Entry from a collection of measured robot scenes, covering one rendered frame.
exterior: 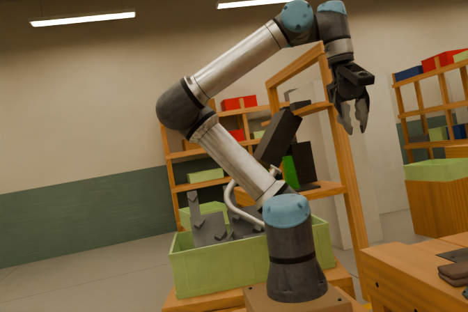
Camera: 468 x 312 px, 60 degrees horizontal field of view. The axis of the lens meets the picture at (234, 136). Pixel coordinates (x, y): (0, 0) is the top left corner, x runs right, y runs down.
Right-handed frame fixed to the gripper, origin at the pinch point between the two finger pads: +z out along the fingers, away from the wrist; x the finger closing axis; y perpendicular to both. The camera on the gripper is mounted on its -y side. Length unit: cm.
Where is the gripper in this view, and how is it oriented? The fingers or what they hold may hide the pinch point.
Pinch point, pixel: (356, 129)
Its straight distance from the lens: 113.2
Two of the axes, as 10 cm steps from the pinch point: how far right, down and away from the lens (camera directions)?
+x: -9.8, 1.7, -1.5
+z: 1.7, 9.8, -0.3
